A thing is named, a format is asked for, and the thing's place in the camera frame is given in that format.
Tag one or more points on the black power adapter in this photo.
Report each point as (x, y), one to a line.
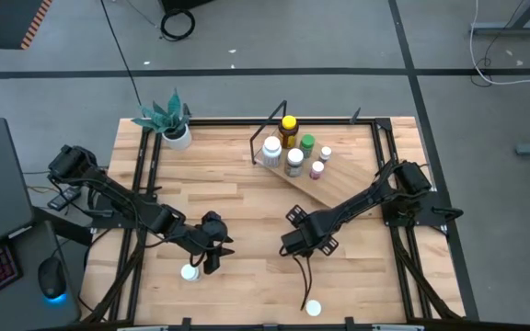
(64, 197)

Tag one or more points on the black mat orange stripes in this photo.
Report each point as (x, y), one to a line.
(7, 23)

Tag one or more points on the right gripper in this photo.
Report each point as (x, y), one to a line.
(302, 239)

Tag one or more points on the amber bottle yellow cap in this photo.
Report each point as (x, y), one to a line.
(288, 128)

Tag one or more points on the pink bottle white cap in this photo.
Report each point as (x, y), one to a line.
(316, 170)

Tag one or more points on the black computer mouse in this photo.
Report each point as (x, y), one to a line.
(51, 276)

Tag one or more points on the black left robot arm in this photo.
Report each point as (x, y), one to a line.
(118, 195)

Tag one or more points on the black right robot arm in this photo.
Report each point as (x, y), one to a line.
(361, 201)

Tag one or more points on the small white bottle red label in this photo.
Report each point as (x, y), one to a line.
(325, 153)

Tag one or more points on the wooden shelf black metal legs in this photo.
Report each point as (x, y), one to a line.
(343, 179)

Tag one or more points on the white bottle fine-print label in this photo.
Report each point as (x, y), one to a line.
(190, 272)

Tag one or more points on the green medicine bottle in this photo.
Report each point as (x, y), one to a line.
(307, 143)

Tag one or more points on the green plant in white pot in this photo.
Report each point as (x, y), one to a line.
(173, 124)

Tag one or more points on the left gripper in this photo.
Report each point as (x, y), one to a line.
(210, 230)

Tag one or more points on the large white medicine bottle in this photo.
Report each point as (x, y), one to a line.
(272, 151)

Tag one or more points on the black aluminium table frame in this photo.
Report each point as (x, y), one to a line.
(329, 122)

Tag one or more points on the black box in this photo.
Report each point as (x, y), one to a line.
(182, 3)

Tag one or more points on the white capped medicine bottle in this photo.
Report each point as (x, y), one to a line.
(313, 308)

